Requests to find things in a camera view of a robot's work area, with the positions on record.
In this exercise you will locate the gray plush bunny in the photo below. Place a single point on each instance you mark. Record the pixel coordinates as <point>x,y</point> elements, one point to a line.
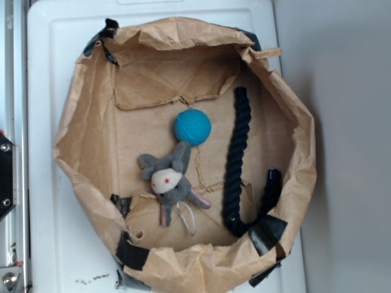
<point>168,181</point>

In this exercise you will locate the brown paper bag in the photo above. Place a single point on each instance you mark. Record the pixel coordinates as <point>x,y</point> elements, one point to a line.
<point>257,168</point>

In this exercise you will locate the aluminum frame rail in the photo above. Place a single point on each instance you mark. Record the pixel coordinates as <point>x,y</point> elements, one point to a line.
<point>15,248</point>

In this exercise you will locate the black metal bracket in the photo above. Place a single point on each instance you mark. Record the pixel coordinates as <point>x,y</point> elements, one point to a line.
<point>6,176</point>

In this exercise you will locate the blue ball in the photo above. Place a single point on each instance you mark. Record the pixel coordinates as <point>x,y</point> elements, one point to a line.
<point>192,126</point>

